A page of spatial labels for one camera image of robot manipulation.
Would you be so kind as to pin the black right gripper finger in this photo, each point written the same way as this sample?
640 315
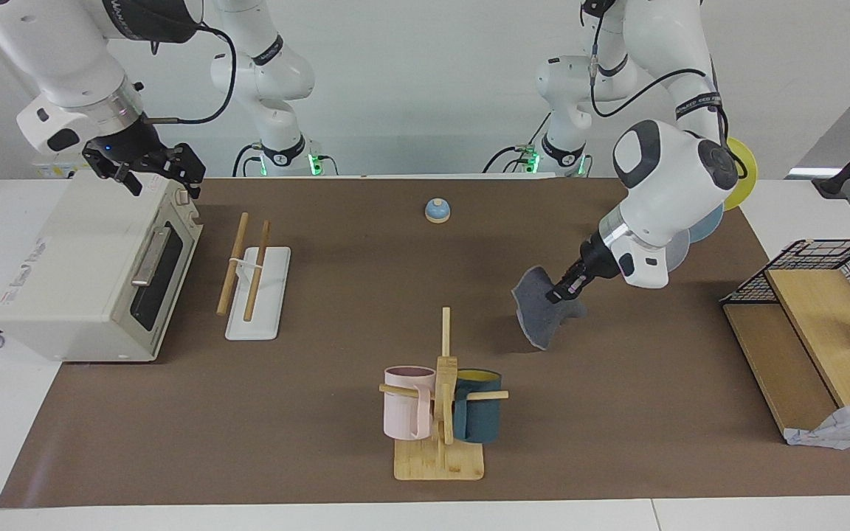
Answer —
126 181
190 169

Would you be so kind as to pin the white patterned cloth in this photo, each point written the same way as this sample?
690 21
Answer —
849 428

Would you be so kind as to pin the wooden mug tree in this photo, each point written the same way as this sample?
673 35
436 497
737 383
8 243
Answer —
440 461

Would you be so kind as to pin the white towel rack wooden bars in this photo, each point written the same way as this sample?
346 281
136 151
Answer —
266 295

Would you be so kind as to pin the yellow plate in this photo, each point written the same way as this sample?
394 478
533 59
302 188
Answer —
746 173

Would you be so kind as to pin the beige toaster oven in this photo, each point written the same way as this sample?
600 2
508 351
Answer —
78 265

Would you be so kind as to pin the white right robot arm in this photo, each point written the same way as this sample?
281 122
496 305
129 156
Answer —
63 51

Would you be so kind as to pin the purple and grey towel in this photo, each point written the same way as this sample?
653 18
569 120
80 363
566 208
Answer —
536 317

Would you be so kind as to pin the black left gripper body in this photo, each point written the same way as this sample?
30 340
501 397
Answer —
591 265

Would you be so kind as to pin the light blue plate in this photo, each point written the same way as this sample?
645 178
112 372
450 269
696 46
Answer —
707 225

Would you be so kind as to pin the dark teal mug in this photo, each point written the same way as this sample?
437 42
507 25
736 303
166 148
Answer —
478 420

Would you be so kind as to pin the brown table mat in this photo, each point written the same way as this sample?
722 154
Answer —
366 295

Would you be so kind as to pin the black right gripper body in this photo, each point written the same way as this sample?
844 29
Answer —
130 147

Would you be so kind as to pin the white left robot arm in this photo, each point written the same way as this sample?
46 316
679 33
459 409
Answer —
676 169

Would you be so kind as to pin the wooden shelf box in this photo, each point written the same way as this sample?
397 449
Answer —
809 346

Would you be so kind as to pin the pink mug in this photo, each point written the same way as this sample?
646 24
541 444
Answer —
403 417

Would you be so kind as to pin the blue bell wooden knob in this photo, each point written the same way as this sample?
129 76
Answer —
437 212

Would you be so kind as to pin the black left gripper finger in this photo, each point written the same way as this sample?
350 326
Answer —
559 289
577 289

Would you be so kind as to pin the grey plate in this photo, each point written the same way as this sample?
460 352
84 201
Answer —
678 251

